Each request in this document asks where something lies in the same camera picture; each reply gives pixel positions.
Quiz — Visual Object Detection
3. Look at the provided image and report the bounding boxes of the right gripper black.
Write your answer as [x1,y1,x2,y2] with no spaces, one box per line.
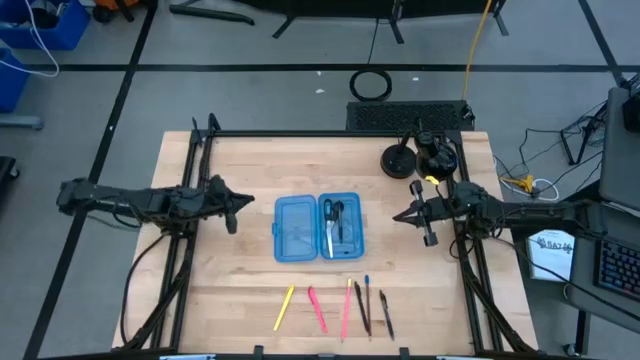
[392,179,451,248]

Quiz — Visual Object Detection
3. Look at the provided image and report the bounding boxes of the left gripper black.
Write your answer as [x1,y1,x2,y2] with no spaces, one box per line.
[202,174,255,235]

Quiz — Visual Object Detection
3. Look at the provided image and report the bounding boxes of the black handled scissors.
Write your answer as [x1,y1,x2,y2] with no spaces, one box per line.
[322,198,346,260]

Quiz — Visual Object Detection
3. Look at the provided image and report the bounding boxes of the brown pencil blue eraser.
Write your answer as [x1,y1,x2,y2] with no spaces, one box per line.
[363,274,372,341]

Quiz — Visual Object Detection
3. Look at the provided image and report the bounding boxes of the pink pencil yellow end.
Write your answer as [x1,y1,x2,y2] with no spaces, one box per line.
[340,278,353,343]

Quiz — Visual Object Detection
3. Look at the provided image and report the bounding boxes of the yellow highlighter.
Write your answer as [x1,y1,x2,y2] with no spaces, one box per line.
[272,284,296,332]

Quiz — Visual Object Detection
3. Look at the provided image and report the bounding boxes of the pink highlighter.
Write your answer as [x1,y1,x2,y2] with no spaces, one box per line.
[307,286,329,335]

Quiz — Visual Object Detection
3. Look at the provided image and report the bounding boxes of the blue plastic supply box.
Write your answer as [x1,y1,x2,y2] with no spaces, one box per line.
[272,192,366,264]

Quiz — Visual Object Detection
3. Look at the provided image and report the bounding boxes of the black perforated metal box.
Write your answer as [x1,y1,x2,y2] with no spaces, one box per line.
[345,99,475,133]

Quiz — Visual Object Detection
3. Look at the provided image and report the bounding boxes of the white printed box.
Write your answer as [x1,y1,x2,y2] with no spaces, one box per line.
[527,228,576,282]

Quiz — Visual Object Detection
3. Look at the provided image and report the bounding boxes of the black round base stand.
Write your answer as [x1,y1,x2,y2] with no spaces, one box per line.
[379,130,418,180]

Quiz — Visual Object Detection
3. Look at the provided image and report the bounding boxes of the grey desk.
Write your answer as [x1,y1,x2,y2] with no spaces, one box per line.
[598,87,640,211]
[567,198,640,321]

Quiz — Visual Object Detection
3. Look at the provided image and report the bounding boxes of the black stand leg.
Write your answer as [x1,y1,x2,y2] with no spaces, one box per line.
[168,3,256,26]

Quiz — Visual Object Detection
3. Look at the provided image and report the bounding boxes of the black backlit keyboard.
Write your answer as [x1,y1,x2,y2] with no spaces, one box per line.
[594,237,640,304]

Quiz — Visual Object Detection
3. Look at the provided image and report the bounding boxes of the black table with legs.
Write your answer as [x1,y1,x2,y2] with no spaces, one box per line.
[234,0,510,45]

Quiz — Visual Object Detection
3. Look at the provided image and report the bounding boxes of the orange object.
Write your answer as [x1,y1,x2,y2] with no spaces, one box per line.
[94,0,146,11]

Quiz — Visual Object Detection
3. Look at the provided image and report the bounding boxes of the grey metal foot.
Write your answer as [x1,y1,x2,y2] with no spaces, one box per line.
[0,115,44,130]

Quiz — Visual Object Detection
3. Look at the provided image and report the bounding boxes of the blue plastic bin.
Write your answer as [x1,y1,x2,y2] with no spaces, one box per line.
[0,47,31,114]
[0,0,91,51]

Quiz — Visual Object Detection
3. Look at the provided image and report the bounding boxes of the black aluminium table frame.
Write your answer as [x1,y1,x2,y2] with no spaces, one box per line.
[119,113,536,359]

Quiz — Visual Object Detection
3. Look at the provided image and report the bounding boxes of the coiled black cable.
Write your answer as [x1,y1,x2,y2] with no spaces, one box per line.
[348,68,393,103]

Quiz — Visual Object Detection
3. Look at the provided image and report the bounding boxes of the yellow floor cable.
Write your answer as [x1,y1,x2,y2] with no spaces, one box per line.
[462,0,494,99]

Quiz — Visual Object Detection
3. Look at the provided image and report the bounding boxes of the white cable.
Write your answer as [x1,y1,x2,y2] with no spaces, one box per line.
[0,0,60,79]

